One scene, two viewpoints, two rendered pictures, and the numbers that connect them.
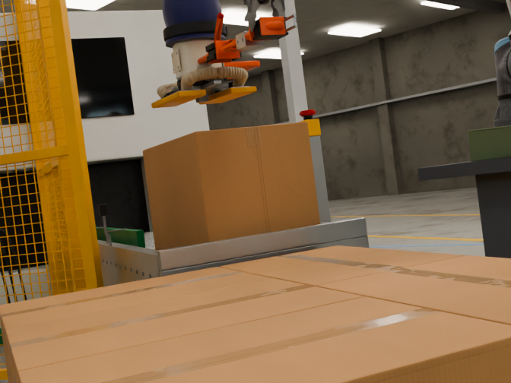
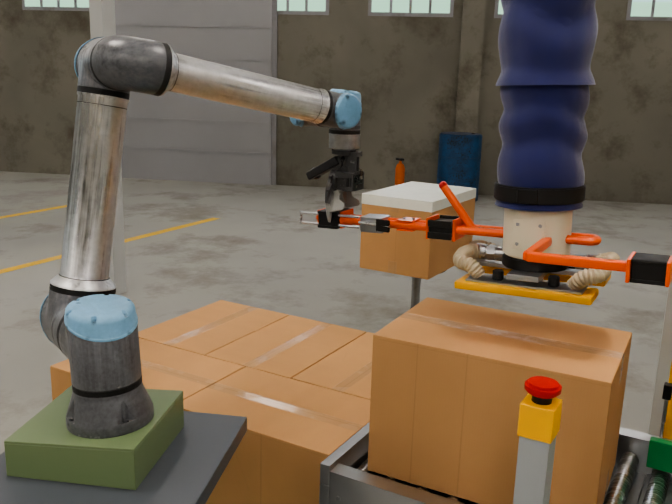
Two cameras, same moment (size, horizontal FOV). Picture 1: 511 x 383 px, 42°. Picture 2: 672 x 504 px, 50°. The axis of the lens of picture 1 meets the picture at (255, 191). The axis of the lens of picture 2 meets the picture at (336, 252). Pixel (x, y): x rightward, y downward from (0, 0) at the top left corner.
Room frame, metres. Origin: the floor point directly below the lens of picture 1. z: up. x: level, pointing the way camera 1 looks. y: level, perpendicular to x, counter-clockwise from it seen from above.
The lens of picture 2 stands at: (3.61, -1.39, 1.61)
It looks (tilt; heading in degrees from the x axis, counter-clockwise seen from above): 14 degrees down; 143
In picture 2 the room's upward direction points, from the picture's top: 2 degrees clockwise
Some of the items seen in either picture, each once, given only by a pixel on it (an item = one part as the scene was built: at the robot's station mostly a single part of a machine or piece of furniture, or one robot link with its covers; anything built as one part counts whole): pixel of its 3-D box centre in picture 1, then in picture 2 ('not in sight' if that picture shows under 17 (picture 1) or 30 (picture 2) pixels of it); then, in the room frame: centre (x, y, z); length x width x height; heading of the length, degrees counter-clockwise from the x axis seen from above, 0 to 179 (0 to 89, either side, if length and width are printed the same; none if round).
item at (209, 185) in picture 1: (225, 192); (499, 401); (2.42, 0.11, 0.75); 0.60 x 0.40 x 0.40; 25
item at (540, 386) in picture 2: (307, 115); (542, 391); (2.81, -0.26, 1.02); 0.07 x 0.07 x 0.04
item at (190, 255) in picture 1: (268, 242); (383, 423); (2.09, -0.02, 0.58); 0.70 x 0.03 x 0.06; 113
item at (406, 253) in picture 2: not in sight; (419, 226); (0.79, 1.35, 0.82); 0.60 x 0.40 x 0.40; 112
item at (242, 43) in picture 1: (249, 40); (375, 223); (2.04, -0.04, 1.20); 0.07 x 0.07 x 0.04; 24
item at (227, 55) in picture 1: (223, 52); (445, 227); (2.23, 0.05, 1.21); 0.10 x 0.08 x 0.06; 114
